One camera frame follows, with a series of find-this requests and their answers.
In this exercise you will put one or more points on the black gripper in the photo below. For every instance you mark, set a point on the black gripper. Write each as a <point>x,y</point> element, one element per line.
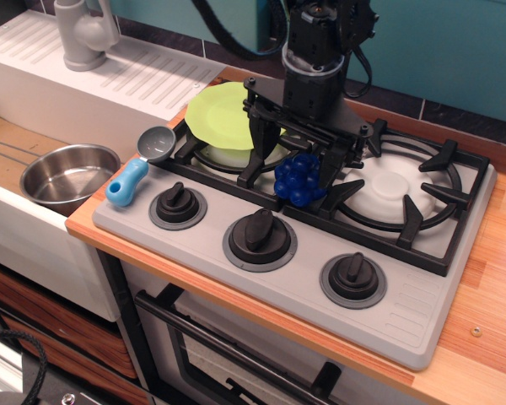
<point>310,101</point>

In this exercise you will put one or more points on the blue toy blueberry cluster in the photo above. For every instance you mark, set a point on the blue toy blueberry cluster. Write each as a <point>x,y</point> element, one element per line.
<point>297,180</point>

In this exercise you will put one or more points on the grey spoon with blue handle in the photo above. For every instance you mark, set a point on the grey spoon with blue handle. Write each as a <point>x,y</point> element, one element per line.
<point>154,145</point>

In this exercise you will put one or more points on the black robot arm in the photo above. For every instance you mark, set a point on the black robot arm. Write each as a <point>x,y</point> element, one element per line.
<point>326,33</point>

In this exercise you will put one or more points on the light green plate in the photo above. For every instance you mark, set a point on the light green plate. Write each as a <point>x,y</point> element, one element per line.
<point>216,116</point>

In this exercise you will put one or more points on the stainless steel pot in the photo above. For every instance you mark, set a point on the stainless steel pot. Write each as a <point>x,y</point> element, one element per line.
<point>63,179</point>

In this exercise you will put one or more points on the black left burner grate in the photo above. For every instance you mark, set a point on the black left burner grate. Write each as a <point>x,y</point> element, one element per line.
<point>251,184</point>

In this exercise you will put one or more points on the black burner grate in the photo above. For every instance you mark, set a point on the black burner grate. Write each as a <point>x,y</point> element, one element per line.
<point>327,227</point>
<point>251,184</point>

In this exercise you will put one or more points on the white left burner cap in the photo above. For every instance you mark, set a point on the white left burner cap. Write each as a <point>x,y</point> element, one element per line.
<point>232,161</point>

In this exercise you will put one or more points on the white burner cap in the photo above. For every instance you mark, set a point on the white burner cap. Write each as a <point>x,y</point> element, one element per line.
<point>232,161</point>
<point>387,180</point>

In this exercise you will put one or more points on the white right burner cap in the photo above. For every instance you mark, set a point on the white right burner cap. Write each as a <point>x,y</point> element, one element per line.
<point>387,180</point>

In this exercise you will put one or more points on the black middle stove knob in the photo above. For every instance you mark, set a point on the black middle stove knob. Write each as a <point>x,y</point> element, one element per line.
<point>260,242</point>

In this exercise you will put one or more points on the black stove knob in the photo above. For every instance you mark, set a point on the black stove knob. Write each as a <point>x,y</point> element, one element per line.
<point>260,242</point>
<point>178,208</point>
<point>353,281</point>

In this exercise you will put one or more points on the black right burner grate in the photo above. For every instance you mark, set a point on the black right burner grate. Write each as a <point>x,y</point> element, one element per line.
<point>327,227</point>

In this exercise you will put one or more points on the black left stove knob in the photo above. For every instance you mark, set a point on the black left stove knob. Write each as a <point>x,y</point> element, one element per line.
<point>178,208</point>

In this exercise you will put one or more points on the black right stove knob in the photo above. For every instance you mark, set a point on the black right stove knob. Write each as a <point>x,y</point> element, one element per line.
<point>353,281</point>

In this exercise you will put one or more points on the grey toy stove top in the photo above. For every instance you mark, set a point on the grey toy stove top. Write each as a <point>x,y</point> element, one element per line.
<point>375,261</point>

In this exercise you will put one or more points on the grey toy faucet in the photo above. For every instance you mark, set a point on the grey toy faucet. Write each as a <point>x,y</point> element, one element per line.
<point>85,38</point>

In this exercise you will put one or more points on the wooden drawer front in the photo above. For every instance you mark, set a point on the wooden drawer front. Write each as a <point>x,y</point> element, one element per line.
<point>78,343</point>

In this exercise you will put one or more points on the black oven door handle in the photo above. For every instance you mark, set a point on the black oven door handle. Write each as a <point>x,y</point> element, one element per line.
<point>163,307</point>

